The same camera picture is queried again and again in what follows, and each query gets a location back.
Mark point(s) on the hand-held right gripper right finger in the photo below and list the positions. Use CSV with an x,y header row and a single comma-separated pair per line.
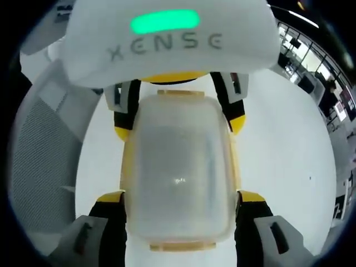
x,y
267,239

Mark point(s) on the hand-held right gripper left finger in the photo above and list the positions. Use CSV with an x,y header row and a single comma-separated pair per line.
x,y
94,239

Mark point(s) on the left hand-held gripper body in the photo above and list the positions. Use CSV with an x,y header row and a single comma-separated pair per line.
x,y
172,55

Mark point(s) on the clear plastic buckle container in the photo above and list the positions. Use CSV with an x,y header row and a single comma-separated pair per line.
x,y
180,172

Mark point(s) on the grey mesh office chair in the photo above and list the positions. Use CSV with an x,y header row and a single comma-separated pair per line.
x,y
47,139

